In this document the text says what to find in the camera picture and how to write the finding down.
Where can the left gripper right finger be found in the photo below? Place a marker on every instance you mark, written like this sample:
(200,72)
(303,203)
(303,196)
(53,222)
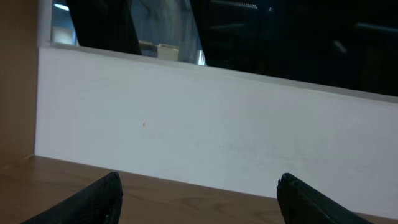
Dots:
(302,204)

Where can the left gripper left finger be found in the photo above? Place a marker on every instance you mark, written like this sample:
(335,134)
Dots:
(100,202)

